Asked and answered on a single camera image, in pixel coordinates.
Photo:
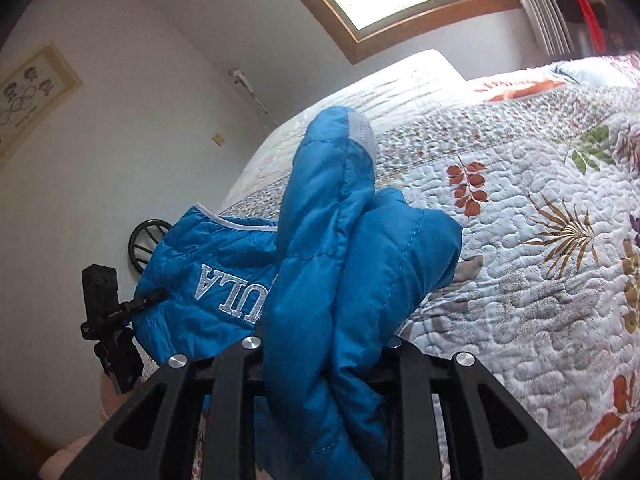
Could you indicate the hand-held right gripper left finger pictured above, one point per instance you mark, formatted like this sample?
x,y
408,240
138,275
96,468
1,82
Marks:
x,y
230,395

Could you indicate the white pleated curtain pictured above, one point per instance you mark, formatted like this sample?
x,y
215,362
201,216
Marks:
x,y
547,5

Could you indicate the person's left forearm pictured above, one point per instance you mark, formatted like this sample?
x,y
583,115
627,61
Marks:
x,y
107,405

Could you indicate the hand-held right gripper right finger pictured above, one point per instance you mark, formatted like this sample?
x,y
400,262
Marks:
x,y
415,410

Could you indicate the yellowed wall outlet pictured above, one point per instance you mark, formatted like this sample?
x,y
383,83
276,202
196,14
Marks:
x,y
218,138

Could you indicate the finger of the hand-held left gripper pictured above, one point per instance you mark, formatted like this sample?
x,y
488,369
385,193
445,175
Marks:
x,y
145,300

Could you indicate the white wall-mounted device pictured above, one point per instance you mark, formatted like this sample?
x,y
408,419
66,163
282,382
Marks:
x,y
240,77

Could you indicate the blue puffer jacket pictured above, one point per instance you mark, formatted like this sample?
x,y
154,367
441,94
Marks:
x,y
330,260

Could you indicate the orange cloth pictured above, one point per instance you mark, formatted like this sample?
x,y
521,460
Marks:
x,y
505,87

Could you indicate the bed with floral quilt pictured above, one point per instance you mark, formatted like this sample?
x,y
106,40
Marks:
x,y
525,200

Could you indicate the black metal chair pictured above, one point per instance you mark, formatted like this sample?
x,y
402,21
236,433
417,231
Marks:
x,y
142,240

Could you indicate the framed wall picture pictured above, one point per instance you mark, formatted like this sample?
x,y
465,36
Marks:
x,y
35,105

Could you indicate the red bag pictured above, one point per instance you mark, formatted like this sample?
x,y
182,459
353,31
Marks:
x,y
592,15

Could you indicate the pale blue pillow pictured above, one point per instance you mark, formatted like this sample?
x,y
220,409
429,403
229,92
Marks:
x,y
590,71

